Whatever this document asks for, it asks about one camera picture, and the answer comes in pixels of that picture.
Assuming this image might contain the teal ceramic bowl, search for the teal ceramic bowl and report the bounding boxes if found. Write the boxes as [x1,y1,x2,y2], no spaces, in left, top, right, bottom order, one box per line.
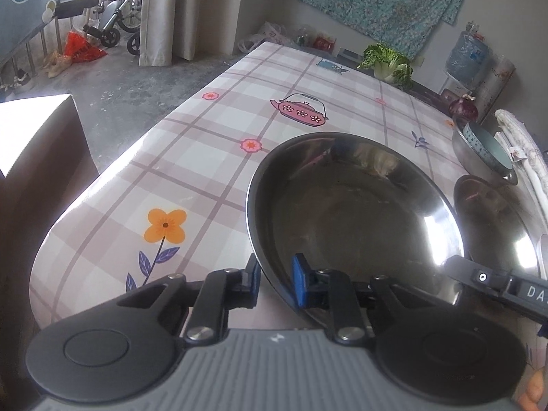
[463,122,513,175]

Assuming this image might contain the red snack packet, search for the red snack packet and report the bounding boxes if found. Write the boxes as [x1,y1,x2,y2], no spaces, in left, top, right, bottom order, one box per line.
[312,35,336,54]

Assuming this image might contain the rolled floral mat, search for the rolled floral mat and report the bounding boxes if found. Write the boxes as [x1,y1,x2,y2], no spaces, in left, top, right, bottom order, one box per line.
[475,52,515,122]

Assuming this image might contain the shallow stainless steel plate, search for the shallow stainless steel plate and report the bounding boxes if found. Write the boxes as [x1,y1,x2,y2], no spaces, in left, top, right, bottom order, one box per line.
[245,132,464,307]

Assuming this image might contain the beige curtain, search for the beige curtain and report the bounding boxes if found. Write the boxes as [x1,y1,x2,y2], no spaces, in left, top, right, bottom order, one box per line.
[138,0,240,67]

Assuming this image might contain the brown cardboard box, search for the brown cardboard box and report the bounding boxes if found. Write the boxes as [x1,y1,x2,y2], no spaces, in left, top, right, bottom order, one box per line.
[1,95,98,395]

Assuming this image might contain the white plastic bag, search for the white plastic bag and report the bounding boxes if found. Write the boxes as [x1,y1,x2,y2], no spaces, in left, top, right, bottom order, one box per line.
[237,21,295,54]

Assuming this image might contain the white water dispenser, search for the white water dispenser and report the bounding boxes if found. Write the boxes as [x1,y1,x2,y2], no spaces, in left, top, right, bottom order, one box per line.
[438,73,475,108]

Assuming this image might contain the wheelchair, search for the wheelchair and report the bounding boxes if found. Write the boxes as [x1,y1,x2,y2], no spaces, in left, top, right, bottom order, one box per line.
[54,0,142,56]

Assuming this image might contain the green napa cabbage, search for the green napa cabbage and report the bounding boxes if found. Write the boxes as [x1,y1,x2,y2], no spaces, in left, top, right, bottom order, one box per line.
[358,43,413,90]

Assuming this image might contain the white folded quilt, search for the white folded quilt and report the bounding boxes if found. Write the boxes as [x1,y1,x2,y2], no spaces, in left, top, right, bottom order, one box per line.
[495,110,547,233]

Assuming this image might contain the blue water jug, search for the blue water jug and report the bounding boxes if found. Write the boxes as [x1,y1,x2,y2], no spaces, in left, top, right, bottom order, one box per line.
[445,31,489,85]

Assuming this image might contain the plaid teapot print tablecloth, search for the plaid teapot print tablecloth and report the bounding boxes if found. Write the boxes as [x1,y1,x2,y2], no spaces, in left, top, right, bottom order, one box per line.
[30,43,465,327]

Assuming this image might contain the purple red cabbage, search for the purple red cabbage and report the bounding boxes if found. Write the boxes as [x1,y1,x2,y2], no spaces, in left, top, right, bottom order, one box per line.
[449,95,479,122]

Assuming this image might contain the deep stainless steel bowl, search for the deep stainless steel bowl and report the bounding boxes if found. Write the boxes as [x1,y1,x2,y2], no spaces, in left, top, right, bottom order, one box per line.
[452,115,518,187]

